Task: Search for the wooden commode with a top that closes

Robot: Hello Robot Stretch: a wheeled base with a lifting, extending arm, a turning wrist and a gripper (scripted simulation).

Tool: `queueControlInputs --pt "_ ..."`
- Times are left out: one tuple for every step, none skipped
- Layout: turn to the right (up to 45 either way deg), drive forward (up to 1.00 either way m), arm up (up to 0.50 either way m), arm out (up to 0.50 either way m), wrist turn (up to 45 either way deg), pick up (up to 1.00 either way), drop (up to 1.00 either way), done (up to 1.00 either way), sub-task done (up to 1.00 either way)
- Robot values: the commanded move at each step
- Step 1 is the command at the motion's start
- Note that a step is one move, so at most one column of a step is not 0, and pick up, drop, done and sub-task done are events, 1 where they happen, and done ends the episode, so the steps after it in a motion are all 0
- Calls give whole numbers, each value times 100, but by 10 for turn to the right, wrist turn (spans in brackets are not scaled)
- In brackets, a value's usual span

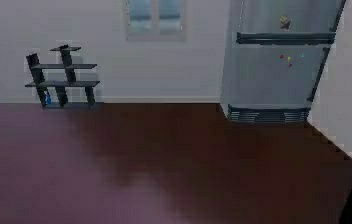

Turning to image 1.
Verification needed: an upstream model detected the yellow fridge magnet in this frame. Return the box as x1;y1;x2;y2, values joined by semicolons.
279;15;292;32

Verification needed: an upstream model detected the black stepped shelf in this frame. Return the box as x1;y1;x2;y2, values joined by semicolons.
24;44;101;110

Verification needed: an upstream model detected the black fridge handle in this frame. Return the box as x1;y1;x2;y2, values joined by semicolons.
306;46;332;103
329;0;348;34

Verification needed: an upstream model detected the grey steel fridge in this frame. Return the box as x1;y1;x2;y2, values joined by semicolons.
219;0;348;125

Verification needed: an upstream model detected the grey framed window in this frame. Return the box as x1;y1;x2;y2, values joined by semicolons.
122;0;188;43

